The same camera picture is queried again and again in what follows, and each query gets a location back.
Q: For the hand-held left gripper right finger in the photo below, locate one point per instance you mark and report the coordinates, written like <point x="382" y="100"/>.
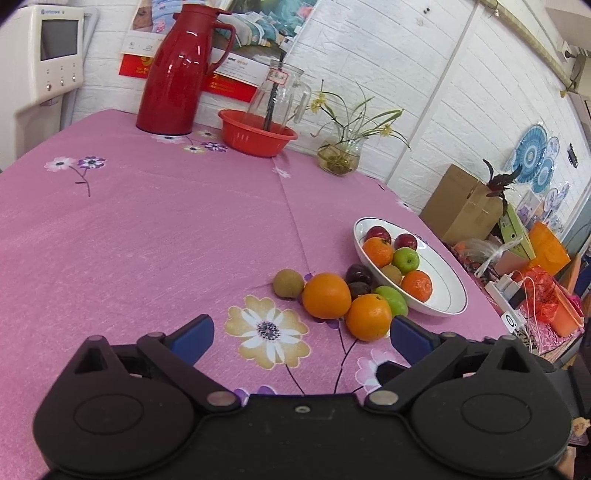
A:
<point x="411" y="339"/>

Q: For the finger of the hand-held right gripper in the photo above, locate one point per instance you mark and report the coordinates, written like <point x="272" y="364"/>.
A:
<point x="388" y="374"/>

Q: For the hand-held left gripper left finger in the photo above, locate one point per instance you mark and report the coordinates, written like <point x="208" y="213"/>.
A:
<point x="194" y="337"/>

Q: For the smooth orange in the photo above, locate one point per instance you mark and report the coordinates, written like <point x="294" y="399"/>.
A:
<point x="326" y="296"/>
<point x="368" y="317"/>

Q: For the bumpy tangerine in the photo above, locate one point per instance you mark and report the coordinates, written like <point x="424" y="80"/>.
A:
<point x="417" y="286"/>

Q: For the brown kiwi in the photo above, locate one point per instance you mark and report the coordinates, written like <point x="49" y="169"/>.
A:
<point x="288" y="284"/>
<point x="392" y="274"/>

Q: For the dark purple plum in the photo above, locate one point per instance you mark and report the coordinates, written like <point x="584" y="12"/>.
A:
<point x="358" y="273"/>
<point x="361" y="290"/>

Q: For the white plate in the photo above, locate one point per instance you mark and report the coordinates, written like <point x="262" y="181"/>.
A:
<point x="443" y="277"/>

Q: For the round green apple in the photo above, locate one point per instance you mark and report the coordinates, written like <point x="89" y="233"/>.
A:
<point x="406" y="260"/>

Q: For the tangerine with green stem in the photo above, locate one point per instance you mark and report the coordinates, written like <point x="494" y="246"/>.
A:
<point x="377" y="253"/>

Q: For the red apple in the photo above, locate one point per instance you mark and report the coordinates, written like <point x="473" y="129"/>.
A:
<point x="378" y="232"/>
<point x="406" y="241"/>

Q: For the person's right hand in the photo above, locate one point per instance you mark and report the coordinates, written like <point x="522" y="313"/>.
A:
<point x="582" y="431"/>

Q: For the orange plastic bin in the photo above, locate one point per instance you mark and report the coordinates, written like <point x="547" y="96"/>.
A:
<point x="568" y="309"/>

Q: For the red plastic bag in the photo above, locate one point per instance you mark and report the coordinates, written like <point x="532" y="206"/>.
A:
<point x="542" y="290"/>

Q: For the white power strip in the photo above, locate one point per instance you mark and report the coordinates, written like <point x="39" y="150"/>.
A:
<point x="505" y="290"/>

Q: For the pink floral tablecloth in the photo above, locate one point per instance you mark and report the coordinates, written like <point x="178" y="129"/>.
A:
<point x="161" y="230"/>

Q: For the clear plastic bag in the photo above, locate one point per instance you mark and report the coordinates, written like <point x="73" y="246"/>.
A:
<point x="489" y="251"/>

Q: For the orange paper bag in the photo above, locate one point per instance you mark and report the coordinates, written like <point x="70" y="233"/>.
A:
<point x="547" y="249"/>

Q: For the brown cardboard box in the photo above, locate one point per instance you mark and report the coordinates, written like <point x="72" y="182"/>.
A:
<point x="457" y="207"/>

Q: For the green cardboard folder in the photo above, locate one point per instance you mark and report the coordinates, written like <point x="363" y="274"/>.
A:
<point x="519" y="235"/>

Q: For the dark red leafy plant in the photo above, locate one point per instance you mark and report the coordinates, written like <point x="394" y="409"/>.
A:
<point x="501" y="180"/>

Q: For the glass vase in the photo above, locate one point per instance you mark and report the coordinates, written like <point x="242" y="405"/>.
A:
<point x="339" y="159"/>

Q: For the red plastic basin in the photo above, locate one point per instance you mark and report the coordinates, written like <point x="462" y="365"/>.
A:
<point x="251" y="141"/>

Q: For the black stirring stick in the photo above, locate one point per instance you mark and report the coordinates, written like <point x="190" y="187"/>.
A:
<point x="271" y="110"/>

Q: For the glass pitcher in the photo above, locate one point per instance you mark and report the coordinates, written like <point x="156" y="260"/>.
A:
<point x="284" y="99"/>

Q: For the green plant with yellow flowers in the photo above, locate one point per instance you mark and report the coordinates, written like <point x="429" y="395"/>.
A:
<point x="317" y="102"/>

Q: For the red thermos jug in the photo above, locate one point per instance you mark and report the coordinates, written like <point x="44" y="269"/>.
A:
<point x="175" y="78"/>

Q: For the white appliance with screen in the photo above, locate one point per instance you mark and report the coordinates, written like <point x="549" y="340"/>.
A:
<point x="27" y="92"/>

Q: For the small blue round wall decoration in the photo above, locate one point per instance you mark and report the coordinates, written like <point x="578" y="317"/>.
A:
<point x="554" y="148"/>
<point x="544" y="175"/>

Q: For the large blue round wall decoration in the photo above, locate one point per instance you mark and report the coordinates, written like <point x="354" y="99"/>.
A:
<point x="530" y="152"/>

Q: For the black wall switch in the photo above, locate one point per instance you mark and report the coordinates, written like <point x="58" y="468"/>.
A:
<point x="573" y="156"/>

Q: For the white wall conduit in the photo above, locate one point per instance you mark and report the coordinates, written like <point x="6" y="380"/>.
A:
<point x="436" y="104"/>

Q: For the beige wall pipe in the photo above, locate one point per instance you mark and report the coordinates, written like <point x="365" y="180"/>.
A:
<point x="526" y="32"/>

